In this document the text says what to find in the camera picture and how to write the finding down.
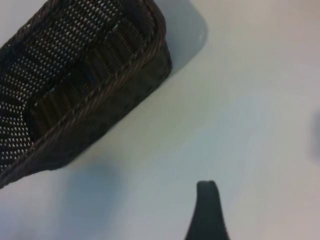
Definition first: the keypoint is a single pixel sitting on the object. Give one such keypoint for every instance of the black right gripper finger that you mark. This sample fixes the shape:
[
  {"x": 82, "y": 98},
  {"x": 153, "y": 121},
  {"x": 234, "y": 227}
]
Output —
[{"x": 208, "y": 215}]

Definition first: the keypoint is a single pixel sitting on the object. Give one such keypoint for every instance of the dark brown woven basket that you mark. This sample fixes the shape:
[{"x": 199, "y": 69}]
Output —
[{"x": 75, "y": 62}]

